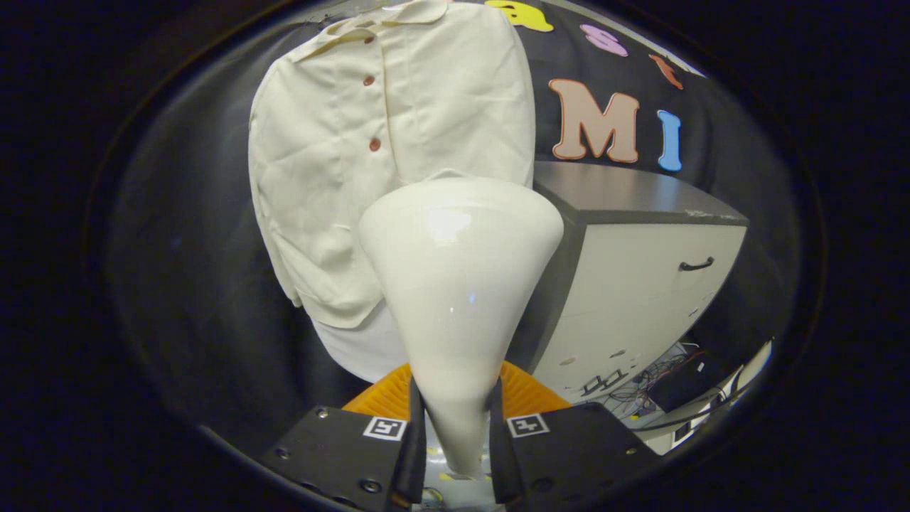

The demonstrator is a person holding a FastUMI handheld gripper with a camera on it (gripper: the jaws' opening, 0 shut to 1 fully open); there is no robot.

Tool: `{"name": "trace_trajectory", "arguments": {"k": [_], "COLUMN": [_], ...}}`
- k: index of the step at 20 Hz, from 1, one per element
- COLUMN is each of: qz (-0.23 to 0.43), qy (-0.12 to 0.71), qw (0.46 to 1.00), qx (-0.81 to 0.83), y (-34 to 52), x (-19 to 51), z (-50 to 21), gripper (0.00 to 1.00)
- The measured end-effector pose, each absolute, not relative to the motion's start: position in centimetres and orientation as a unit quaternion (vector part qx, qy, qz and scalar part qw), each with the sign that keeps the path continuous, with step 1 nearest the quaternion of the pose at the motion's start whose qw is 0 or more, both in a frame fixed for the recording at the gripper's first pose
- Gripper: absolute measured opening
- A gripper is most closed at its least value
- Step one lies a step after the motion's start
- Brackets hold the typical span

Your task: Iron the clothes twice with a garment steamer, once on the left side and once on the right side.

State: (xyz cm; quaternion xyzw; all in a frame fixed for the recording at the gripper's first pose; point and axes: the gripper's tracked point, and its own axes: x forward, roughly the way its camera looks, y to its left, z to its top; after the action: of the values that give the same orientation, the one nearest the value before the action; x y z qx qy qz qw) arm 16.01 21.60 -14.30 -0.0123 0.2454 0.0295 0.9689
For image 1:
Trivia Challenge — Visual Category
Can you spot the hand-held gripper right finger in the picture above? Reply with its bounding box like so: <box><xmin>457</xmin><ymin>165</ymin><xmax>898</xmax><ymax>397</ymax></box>
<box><xmin>488</xmin><ymin>360</ymin><xmax>663</xmax><ymax>510</ymax></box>

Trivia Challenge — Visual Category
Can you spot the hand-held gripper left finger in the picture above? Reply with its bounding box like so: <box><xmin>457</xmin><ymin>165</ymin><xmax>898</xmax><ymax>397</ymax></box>
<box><xmin>258</xmin><ymin>362</ymin><xmax>429</xmax><ymax>512</ymax></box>

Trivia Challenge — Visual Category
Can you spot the white garment steamer head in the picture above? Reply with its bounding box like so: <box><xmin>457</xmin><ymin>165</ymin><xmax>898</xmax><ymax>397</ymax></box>
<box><xmin>358</xmin><ymin>176</ymin><xmax>565</xmax><ymax>479</ymax></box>

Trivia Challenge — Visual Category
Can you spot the cream button-up shirt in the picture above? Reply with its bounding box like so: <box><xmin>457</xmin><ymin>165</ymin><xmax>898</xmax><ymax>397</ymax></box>
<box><xmin>247</xmin><ymin>0</ymin><xmax>536</xmax><ymax>331</ymax></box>

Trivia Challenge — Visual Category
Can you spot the plain white cloth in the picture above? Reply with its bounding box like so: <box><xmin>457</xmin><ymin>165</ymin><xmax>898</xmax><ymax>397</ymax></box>
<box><xmin>311</xmin><ymin>302</ymin><xmax>412</xmax><ymax>385</ymax></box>

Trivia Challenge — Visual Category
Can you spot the grey and white cabinet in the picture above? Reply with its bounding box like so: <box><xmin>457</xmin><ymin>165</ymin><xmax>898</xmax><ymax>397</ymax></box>
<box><xmin>508</xmin><ymin>160</ymin><xmax>750</xmax><ymax>406</ymax></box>

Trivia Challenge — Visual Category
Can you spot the black backdrop cloth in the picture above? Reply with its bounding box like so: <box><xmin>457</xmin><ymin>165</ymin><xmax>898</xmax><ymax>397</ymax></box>
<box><xmin>107</xmin><ymin>0</ymin><xmax>804</xmax><ymax>456</ymax></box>

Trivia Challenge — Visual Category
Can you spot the tangle of cables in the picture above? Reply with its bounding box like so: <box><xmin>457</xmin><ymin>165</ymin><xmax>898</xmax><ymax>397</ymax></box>
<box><xmin>601</xmin><ymin>341</ymin><xmax>712</xmax><ymax>424</ymax></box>

